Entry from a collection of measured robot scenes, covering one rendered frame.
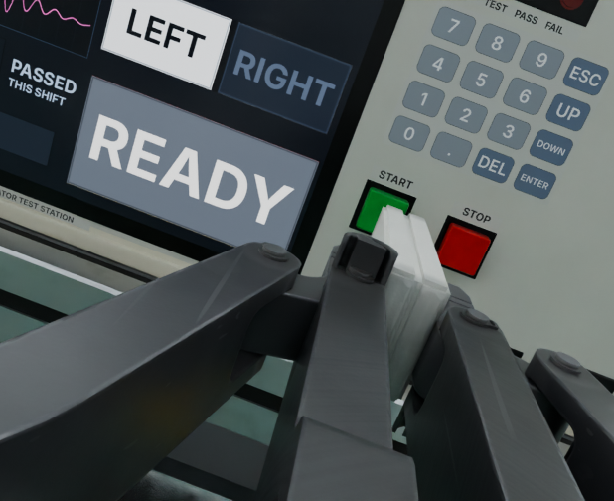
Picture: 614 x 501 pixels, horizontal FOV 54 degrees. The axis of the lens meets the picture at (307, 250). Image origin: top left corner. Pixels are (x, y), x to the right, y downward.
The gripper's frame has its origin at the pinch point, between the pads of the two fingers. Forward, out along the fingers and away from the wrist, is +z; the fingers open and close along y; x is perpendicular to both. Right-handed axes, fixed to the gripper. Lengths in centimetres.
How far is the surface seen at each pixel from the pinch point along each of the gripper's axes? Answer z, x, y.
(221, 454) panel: 22.1, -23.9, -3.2
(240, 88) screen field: 10.0, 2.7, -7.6
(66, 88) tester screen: 10.0, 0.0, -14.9
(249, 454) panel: 22.1, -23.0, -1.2
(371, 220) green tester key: 9.4, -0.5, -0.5
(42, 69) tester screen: 10.0, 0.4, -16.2
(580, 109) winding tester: 10.0, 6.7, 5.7
